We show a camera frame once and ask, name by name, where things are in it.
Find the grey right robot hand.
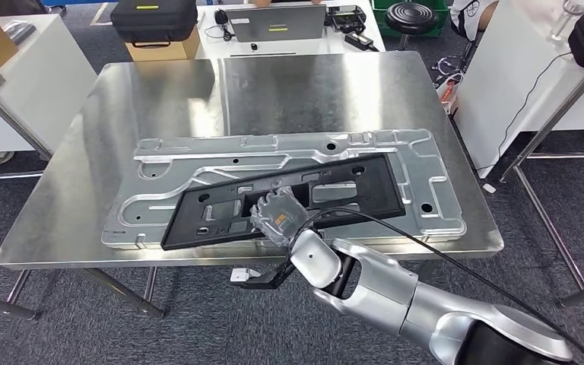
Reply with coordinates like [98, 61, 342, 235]
[249, 186, 309, 248]

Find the black plastic mounting plate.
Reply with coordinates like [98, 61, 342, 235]
[160, 153, 407, 252]

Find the stainless steel workbench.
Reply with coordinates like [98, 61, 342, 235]
[0, 50, 506, 321]

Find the stamped aluminium panel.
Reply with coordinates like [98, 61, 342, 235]
[101, 128, 468, 252]

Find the white desk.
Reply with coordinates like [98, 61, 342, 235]
[196, 0, 386, 60]

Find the black power adapter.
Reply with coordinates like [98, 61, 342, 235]
[344, 32, 376, 52]

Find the grey laptop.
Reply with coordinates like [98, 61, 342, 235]
[224, 4, 327, 44]

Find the black electronic device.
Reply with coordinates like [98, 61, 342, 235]
[324, 5, 369, 33]

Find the white power strip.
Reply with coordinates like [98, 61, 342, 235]
[433, 55, 467, 117]

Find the black carrying case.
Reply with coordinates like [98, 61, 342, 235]
[110, 0, 200, 49]

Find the black round stool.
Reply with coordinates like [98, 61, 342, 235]
[385, 1, 439, 52]

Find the person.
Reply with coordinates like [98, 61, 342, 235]
[448, 0, 500, 43]

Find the clear glass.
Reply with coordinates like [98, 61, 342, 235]
[548, 0, 584, 41]

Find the black camera bracket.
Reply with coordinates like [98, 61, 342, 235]
[230, 264, 297, 290]

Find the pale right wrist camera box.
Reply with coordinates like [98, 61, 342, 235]
[230, 268, 262, 283]

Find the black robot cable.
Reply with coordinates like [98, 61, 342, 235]
[284, 207, 584, 365]

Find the thin black power cord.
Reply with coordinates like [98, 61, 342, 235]
[475, 50, 573, 173]

